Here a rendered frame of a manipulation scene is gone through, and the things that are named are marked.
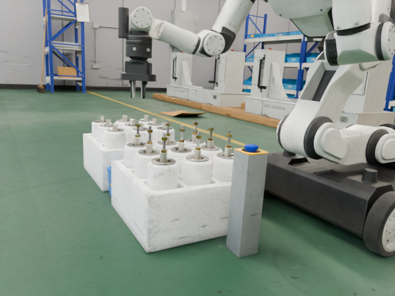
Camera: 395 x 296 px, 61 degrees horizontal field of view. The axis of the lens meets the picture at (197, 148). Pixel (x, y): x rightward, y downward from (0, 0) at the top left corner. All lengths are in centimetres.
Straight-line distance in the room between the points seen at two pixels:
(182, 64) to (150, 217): 479
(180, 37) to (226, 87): 328
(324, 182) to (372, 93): 198
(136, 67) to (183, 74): 445
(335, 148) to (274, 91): 274
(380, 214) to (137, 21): 94
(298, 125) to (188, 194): 42
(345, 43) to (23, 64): 673
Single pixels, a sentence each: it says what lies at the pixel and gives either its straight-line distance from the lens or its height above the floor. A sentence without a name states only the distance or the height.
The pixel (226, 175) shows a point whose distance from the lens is 110.
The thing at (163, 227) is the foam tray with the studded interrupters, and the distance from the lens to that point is 101.
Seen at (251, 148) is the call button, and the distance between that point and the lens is 94.
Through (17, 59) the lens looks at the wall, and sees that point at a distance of 720.
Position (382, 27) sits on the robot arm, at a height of 63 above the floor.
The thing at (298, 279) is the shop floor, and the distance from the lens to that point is 99.
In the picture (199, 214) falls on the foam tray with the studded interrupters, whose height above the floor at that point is 9.
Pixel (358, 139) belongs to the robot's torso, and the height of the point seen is 32.
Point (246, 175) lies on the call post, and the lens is 93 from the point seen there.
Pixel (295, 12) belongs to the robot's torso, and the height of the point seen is 72.
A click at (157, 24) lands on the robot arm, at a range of 124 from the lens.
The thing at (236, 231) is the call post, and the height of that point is 8.
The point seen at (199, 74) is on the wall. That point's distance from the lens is 841.
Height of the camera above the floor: 53
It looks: 13 degrees down
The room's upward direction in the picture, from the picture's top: 3 degrees clockwise
